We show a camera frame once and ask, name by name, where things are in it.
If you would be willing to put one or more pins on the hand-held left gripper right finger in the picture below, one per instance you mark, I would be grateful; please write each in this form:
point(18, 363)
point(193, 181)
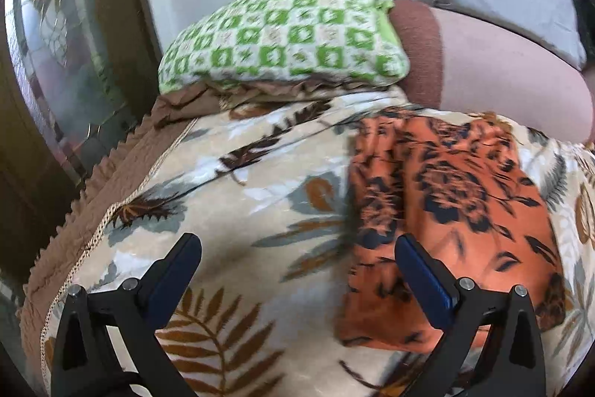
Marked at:
point(425, 280)

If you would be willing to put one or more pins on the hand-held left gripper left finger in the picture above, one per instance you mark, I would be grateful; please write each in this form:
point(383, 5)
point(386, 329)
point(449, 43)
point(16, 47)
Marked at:
point(173, 280)

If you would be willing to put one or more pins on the orange floral garment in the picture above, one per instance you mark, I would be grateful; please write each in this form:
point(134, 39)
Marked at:
point(446, 201)

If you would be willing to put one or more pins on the leaf print blanket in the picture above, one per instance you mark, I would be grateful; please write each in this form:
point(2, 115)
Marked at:
point(255, 201)

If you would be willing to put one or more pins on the brown wooden door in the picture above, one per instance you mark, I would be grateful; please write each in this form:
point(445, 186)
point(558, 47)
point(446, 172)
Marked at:
point(42, 155)

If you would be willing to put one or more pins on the pink brown bolster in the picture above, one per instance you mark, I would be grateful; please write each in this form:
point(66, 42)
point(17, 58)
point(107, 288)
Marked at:
point(492, 67)

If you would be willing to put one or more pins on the decorative glass door panel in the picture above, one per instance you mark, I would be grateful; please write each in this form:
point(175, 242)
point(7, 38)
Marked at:
point(60, 67)

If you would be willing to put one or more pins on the green checkered pillow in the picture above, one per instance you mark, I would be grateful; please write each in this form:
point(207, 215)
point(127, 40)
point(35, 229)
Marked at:
point(283, 39)

